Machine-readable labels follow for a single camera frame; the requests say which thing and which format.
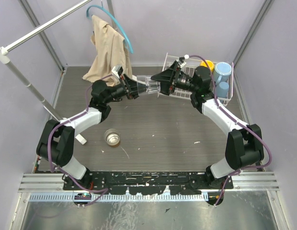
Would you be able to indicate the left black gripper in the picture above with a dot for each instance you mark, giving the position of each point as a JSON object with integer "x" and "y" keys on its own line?
{"x": 126, "y": 86}

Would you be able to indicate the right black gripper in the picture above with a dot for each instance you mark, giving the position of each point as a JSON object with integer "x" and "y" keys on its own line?
{"x": 167, "y": 75}

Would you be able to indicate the clear plastic cup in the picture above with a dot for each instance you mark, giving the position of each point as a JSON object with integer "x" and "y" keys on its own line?
{"x": 148, "y": 85}

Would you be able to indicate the yellow mug black handle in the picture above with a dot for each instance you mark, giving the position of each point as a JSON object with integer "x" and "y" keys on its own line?
{"x": 208, "y": 64}

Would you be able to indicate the clear glass amber base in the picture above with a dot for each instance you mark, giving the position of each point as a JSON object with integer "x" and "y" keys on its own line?
{"x": 112, "y": 137}

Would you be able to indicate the light blue plastic cup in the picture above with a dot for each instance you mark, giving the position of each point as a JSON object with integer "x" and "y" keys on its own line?
{"x": 222, "y": 89}

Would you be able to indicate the light blue handled mug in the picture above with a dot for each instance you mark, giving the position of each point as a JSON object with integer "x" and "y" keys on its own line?
{"x": 222, "y": 71}

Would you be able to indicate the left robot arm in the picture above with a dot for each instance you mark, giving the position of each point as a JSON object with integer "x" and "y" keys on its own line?
{"x": 57, "y": 139}

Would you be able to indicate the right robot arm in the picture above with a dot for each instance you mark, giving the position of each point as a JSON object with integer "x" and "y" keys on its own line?
{"x": 243, "y": 144}

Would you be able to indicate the silver garment rack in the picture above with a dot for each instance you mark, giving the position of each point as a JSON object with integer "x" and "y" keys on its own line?
{"x": 4, "y": 59}

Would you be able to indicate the beige shirt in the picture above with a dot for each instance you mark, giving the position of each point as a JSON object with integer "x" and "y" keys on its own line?
{"x": 111, "y": 51}

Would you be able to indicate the teal clothes hanger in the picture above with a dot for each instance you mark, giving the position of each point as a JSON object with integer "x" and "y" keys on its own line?
{"x": 88, "y": 16}

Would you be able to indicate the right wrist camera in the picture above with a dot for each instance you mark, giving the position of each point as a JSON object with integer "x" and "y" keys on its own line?
{"x": 182, "y": 61}

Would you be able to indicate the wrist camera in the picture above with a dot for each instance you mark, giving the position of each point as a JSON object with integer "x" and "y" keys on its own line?
{"x": 182, "y": 61}
{"x": 117, "y": 71}

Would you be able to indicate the white wire dish rack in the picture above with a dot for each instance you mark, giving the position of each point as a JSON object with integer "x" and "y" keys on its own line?
{"x": 202, "y": 78}

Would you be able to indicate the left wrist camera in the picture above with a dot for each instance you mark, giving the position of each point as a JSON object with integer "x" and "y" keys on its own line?
{"x": 117, "y": 71}

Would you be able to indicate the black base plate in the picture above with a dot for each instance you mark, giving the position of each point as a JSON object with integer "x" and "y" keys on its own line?
{"x": 145, "y": 183}

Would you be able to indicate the aluminium frame rail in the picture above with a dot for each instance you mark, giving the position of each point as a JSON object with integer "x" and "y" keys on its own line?
{"x": 49, "y": 187}

